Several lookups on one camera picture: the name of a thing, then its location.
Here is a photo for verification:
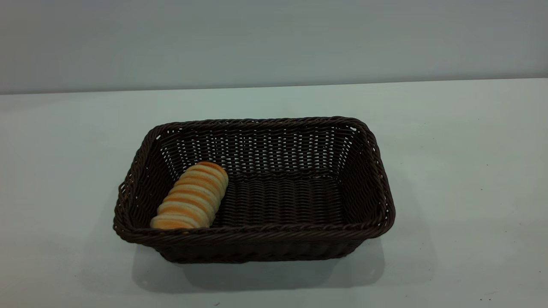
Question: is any ridged golden bread loaf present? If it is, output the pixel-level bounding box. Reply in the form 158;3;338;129
150;161;229;230

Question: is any dark brown woven wicker basket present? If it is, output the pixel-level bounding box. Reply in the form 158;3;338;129
113;115;396;264

